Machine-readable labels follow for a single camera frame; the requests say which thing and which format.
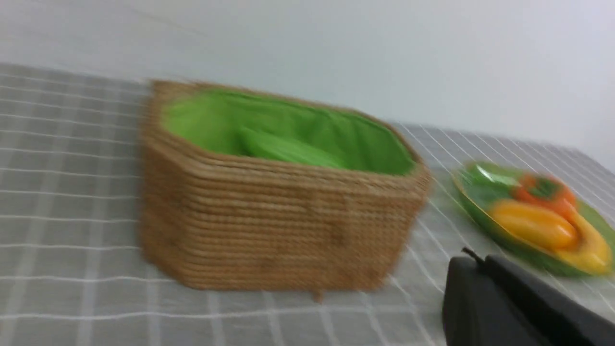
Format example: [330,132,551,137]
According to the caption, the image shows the grey checked tablecloth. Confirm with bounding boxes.
[0,63,614,346]

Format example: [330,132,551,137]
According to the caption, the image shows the woven rattan basket green lining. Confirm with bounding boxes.
[139,80,432,299]

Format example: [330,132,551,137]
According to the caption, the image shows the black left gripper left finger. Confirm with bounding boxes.
[442,247,552,346]

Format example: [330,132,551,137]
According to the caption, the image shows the green leaf-shaped glass plate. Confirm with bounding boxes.
[452,162,593,277]

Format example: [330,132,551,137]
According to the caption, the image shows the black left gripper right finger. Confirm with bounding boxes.
[484,255,615,346]

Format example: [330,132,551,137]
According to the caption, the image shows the orange persimmon green leaf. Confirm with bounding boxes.
[512,174,577,221]

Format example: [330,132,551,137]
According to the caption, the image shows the yellow banana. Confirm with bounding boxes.
[555,201,614,276]

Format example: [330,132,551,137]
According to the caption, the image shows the orange yellow mango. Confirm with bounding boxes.
[488,199,578,250]

